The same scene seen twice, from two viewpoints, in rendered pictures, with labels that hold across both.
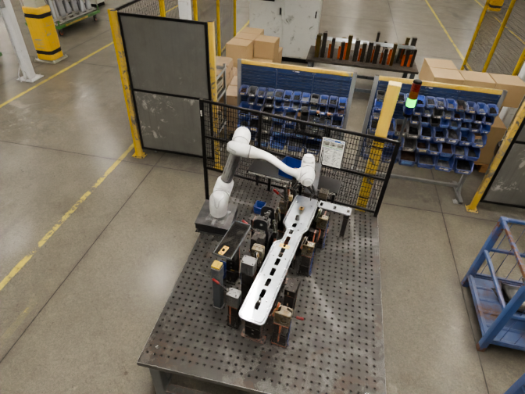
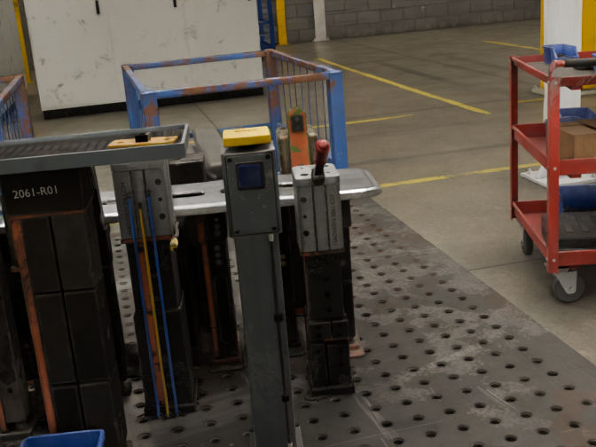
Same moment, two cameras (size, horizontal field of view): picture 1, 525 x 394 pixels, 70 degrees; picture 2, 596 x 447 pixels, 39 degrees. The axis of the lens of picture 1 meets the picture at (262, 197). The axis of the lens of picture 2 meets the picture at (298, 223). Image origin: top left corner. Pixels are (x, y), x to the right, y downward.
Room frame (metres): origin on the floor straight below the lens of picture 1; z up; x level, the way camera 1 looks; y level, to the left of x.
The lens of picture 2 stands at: (2.03, 1.31, 1.36)
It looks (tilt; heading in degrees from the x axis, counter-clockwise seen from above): 17 degrees down; 248
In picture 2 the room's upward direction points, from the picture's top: 5 degrees counter-clockwise
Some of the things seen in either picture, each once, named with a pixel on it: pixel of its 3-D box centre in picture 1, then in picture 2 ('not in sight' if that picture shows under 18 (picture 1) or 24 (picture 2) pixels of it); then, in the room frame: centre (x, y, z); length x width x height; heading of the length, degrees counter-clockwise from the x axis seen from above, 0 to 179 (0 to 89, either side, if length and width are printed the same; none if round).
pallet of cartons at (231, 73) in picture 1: (231, 92); not in sight; (5.92, 0.62, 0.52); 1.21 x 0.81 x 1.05; 174
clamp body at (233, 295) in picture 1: (233, 308); (323, 280); (1.52, 0.15, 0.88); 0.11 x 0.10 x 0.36; 71
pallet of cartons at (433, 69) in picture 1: (455, 116); not in sight; (5.23, -2.81, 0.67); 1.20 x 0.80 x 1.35; 82
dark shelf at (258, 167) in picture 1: (294, 176); not in sight; (2.94, -0.29, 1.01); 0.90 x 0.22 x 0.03; 71
